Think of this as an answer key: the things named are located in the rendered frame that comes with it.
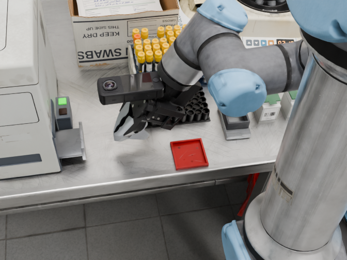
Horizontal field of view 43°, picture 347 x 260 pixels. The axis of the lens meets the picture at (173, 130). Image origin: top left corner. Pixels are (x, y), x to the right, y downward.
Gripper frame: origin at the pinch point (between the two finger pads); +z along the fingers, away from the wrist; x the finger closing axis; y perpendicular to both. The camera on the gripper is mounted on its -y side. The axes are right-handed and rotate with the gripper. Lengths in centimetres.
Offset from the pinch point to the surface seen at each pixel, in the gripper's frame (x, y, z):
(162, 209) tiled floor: 28, 62, 70
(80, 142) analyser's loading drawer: -1.9, -6.5, 2.2
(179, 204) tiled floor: 30, 69, 67
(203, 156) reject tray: -4.9, 17.5, -4.9
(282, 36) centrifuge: 22.7, 37.4, -23.0
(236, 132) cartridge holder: -0.8, 24.2, -10.1
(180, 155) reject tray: -4.0, 13.5, -2.6
